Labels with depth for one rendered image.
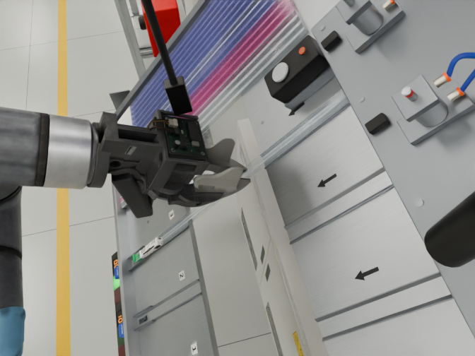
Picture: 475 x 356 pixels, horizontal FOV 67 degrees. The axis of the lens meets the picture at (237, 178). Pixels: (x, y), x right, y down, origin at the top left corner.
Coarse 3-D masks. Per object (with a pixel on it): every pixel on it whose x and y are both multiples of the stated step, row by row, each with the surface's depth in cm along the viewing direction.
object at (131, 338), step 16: (112, 192) 77; (128, 240) 72; (128, 256) 71; (128, 272) 69; (128, 288) 67; (128, 304) 65; (128, 320) 64; (144, 320) 66; (128, 336) 62; (128, 352) 61
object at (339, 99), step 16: (336, 96) 41; (320, 112) 43; (304, 128) 44; (272, 144) 47; (288, 144) 46; (256, 160) 49; (192, 208) 57; (208, 208) 56; (176, 224) 60; (160, 240) 62
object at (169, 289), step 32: (128, 224) 74; (160, 224) 65; (192, 224) 60; (160, 256) 63; (192, 256) 57; (160, 288) 62; (192, 288) 55; (160, 320) 60; (192, 320) 54; (160, 352) 58; (192, 352) 53
